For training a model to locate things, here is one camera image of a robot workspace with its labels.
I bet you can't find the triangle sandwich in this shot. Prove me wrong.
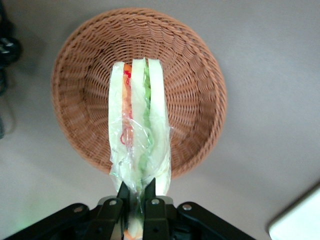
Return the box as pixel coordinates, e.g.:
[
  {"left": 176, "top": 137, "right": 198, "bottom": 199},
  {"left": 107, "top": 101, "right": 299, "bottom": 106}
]
[{"left": 107, "top": 57, "right": 173, "bottom": 240}]

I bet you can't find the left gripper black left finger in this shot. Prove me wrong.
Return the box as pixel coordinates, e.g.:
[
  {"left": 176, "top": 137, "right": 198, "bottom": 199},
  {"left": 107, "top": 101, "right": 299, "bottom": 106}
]
[{"left": 3, "top": 182, "right": 131, "bottom": 240}]

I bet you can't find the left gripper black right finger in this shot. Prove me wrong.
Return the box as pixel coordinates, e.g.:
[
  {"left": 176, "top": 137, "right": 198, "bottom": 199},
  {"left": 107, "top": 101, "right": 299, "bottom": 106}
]
[{"left": 143, "top": 177, "right": 253, "bottom": 240}]

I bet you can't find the cream rectangular serving tray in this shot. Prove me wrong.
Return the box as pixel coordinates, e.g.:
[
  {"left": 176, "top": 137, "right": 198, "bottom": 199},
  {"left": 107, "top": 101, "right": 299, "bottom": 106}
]
[{"left": 268, "top": 183, "right": 320, "bottom": 240}]

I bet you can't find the round brown wicker basket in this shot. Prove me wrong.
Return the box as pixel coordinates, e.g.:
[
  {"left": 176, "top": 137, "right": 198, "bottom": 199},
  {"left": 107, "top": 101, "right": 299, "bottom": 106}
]
[{"left": 51, "top": 7, "right": 228, "bottom": 180}]

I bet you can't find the black machine power cable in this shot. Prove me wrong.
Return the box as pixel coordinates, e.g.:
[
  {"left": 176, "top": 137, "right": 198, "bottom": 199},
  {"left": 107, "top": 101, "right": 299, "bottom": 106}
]
[{"left": 0, "top": 0, "right": 23, "bottom": 140}]

